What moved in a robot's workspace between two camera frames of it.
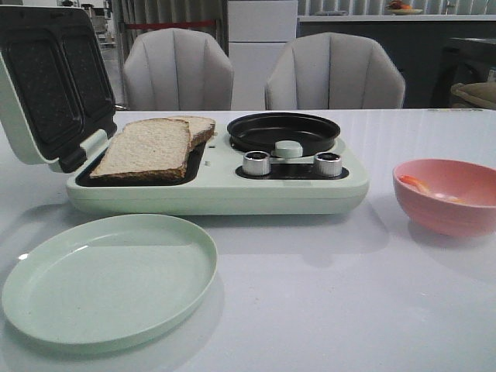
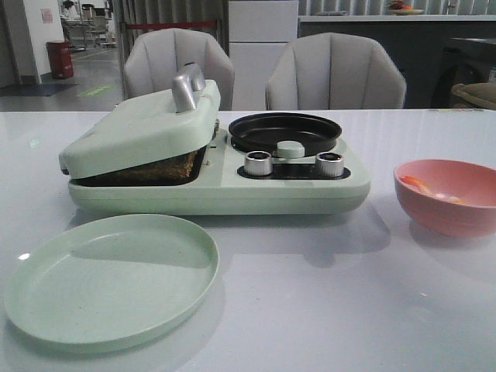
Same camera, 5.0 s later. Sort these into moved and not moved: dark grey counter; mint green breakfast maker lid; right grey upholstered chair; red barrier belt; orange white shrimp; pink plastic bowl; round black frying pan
Moved: mint green breakfast maker lid
Not moved: round black frying pan; red barrier belt; orange white shrimp; right grey upholstered chair; pink plastic bowl; dark grey counter
